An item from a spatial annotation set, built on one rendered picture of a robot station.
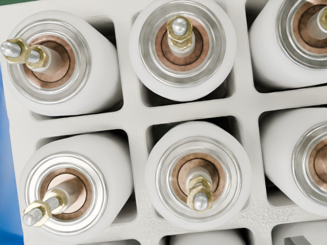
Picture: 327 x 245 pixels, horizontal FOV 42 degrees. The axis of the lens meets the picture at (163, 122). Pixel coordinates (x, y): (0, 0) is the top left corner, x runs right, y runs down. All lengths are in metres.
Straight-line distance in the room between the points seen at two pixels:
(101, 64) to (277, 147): 0.17
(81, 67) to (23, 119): 0.12
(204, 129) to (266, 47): 0.09
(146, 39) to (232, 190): 0.15
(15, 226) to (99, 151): 0.33
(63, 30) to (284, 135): 0.22
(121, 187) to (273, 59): 0.18
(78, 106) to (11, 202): 0.33
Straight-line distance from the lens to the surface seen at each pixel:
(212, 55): 0.37
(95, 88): 0.39
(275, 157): 0.40
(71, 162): 0.39
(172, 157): 0.37
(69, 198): 0.37
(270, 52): 0.39
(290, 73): 0.39
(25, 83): 0.40
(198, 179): 0.33
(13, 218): 0.70
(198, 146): 0.37
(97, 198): 0.39
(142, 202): 0.46
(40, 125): 0.47
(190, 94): 0.38
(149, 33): 0.38
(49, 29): 0.40
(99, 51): 0.39
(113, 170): 0.39
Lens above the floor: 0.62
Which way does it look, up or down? 86 degrees down
